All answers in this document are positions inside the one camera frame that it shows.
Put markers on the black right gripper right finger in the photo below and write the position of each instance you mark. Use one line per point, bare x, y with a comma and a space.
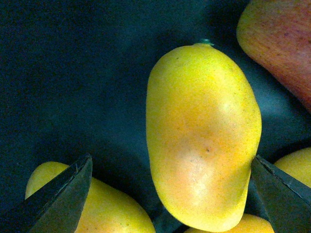
286, 201

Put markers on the yellow mango right edge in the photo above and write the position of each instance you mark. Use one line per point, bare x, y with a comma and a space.
298, 165

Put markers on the red yellow mango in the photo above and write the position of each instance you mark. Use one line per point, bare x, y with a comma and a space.
277, 35

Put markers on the yellow mango bottom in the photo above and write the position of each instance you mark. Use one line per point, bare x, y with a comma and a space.
252, 224

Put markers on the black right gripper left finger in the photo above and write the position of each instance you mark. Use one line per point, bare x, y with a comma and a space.
56, 207

